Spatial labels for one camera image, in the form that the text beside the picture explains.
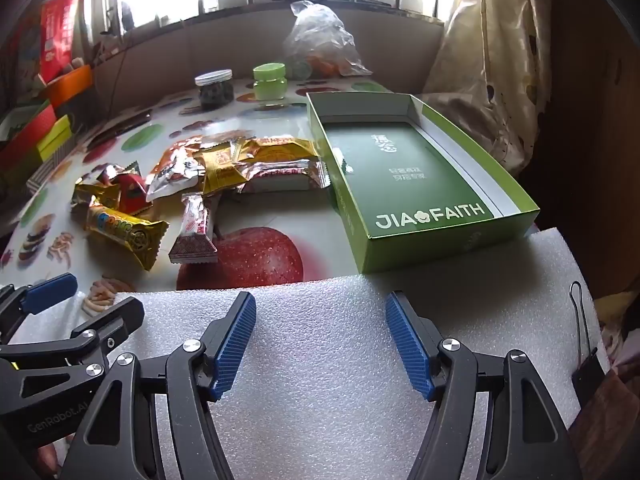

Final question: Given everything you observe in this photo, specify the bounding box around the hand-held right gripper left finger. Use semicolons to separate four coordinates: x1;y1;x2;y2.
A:
60;291;258;480

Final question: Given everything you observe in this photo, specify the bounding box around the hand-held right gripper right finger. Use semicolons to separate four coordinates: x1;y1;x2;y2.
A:
385;290;583;480

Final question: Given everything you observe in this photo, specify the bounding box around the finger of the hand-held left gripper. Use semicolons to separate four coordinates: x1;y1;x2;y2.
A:
0;296;146;367
0;273;79;346

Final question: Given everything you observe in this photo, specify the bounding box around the gold candy packet colourful print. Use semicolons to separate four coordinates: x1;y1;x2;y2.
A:
85;200;171;272

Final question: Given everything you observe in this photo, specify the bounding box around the white red wafer bar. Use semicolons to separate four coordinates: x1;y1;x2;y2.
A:
168;192;219;266

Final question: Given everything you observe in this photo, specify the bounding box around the gold peanut crisp packet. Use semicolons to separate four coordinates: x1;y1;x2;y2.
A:
240;135;321;166
200;142;256;196

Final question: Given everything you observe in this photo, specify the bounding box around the silver pink snack packet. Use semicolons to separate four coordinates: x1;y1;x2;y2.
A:
237;157;331;195

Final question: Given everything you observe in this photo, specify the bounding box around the green cardboard box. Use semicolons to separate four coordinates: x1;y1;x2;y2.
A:
305;91;542;275

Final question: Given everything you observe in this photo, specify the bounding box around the white foam sheet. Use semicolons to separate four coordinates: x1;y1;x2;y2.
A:
115;226;611;480

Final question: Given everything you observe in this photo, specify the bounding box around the black white striped box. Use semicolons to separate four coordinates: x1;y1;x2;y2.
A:
25;132;81;191

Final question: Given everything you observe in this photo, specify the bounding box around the yellow-green box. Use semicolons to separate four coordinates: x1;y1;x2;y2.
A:
35;114;73;161

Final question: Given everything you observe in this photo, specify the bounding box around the red textured box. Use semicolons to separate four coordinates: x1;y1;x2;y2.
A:
0;100;58;171

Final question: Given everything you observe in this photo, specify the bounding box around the dark smartphone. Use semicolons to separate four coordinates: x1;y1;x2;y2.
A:
85;110;153;148

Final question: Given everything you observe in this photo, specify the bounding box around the black binder clip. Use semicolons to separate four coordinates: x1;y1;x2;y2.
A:
569;281;608;411

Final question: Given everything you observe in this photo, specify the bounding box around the orange box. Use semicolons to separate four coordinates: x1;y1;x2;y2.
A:
42;64;96;108

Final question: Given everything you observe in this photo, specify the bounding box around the dark-filled jar white lid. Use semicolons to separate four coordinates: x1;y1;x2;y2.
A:
194;69;236;111

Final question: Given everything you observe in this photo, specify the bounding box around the red snack bag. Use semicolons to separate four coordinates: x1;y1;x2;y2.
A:
39;0;86;83

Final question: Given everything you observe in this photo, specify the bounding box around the green glass jar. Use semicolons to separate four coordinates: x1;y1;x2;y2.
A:
251;62;288;102

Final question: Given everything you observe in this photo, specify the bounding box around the cream patterned curtain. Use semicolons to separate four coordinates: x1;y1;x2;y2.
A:
420;0;556;176

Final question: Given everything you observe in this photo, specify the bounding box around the clear plastic bag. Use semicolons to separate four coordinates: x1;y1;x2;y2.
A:
282;0;373;81

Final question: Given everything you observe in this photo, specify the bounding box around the black cable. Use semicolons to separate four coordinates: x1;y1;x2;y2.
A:
107;35;133;111

